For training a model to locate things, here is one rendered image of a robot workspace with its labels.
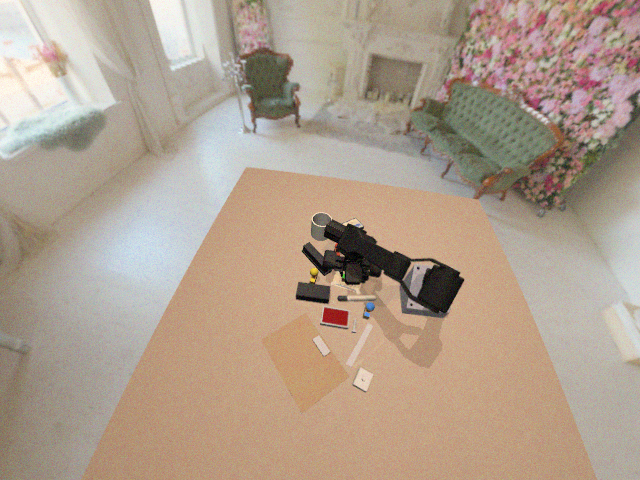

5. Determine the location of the cream inspection card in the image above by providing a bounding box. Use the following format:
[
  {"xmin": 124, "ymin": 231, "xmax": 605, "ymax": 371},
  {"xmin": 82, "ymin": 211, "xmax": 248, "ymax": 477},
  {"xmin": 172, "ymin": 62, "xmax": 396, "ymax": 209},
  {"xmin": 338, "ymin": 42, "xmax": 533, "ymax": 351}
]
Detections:
[{"xmin": 330, "ymin": 271, "xmax": 362, "ymax": 294}]

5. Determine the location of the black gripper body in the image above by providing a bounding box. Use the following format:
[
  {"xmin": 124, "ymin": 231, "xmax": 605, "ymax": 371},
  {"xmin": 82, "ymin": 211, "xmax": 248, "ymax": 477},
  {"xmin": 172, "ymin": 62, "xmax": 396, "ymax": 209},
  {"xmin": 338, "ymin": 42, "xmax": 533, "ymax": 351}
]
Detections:
[{"xmin": 322, "ymin": 250, "xmax": 382, "ymax": 278}]

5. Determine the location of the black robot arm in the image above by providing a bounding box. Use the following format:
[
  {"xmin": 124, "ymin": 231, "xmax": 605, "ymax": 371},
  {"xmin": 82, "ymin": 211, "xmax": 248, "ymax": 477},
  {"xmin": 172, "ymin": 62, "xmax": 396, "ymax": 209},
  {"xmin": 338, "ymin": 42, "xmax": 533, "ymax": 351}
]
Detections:
[{"xmin": 324, "ymin": 219, "xmax": 464, "ymax": 314}]

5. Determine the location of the grey cup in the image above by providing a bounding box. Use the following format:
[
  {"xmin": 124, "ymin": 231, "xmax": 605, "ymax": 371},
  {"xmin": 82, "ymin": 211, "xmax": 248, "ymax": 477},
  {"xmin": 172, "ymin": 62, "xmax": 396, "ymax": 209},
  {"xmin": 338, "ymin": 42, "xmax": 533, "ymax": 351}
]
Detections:
[{"xmin": 311, "ymin": 212, "xmax": 332, "ymax": 241}]

